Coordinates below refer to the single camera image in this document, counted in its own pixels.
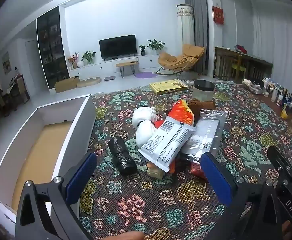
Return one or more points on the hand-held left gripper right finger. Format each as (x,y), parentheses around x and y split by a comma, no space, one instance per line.
(216,177)

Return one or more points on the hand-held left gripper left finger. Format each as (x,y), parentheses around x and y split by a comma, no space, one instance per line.
(81,172)

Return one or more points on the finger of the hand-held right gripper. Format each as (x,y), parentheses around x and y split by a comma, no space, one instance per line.
(278,156)

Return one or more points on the clear plastic packet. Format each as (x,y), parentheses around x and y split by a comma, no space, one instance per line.
(208,130)

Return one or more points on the beige plush figure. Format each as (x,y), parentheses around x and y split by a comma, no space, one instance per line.
(154,171)

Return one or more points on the white printed packet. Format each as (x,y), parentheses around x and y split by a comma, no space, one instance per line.
(163,142)

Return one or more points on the white plush toy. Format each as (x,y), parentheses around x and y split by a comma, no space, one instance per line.
(143,135)

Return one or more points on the brown knitted cloth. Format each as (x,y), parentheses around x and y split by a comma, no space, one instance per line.
(198,106)

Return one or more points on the orange fish plush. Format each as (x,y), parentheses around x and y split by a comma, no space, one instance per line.
(181,112)

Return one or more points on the person's left hand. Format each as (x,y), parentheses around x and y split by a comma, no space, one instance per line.
(128,235)

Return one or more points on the red packet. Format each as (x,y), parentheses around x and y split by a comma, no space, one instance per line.
(196,170)

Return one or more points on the black plastic bag roll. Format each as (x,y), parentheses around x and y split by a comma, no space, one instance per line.
(121,155)

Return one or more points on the row of bottles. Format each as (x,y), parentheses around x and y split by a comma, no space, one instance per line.
(279,95)

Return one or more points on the patterned woven blanket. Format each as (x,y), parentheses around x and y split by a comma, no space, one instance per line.
(161,205)

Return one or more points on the beige basket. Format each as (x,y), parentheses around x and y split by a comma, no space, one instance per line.
(252,85)

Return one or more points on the clear jar with black lid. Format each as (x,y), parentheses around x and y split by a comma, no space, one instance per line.
(203,92)

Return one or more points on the cardboard box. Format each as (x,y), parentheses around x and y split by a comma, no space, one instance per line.
(66,85)

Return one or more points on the round beige cushion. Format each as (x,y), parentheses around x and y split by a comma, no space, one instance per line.
(88,82)

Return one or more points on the dark wooden desk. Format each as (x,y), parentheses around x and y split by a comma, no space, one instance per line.
(256,65)

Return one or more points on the dark flat scale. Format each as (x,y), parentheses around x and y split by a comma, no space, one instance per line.
(109,78)

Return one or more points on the yellow chair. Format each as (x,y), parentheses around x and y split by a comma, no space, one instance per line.
(237,66)

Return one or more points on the yellow flat box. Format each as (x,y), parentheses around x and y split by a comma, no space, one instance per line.
(168,86)

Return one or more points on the white television cabinet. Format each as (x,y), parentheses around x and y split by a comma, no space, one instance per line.
(96,67)

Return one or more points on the white round lamp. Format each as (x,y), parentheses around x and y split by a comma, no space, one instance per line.
(80,64)

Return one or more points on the red flowers in vase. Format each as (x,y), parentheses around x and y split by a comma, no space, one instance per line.
(72,60)

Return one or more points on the red bag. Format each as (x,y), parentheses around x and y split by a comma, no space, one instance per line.
(240,48)

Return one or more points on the green potted plant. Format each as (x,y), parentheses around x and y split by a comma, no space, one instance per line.
(88,56)

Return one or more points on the purple floor mat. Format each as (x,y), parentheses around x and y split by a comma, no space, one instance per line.
(144,75)

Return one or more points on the small wooden table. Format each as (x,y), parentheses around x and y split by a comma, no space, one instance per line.
(126,64)

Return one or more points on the white sheer curtain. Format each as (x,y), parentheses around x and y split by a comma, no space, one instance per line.
(278,35)

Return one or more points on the orange rocking chair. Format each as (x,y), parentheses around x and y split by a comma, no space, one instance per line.
(176,60)

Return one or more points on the dark glass cabinet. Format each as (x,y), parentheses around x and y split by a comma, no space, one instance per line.
(52,47)

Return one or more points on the black television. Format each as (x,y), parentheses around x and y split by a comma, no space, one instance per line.
(118,46)

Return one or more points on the small plant in dark pot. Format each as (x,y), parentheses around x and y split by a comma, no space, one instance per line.
(142,50)

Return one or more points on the large leafy potted plant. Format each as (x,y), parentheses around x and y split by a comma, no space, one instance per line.
(156,45)

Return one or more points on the grey curtain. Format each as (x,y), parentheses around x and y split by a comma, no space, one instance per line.
(198,25)

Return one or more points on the covered standing air conditioner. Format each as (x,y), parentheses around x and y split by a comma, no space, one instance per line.
(185,25)

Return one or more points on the red wall hanging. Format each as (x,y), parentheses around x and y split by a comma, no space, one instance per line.
(218,15)

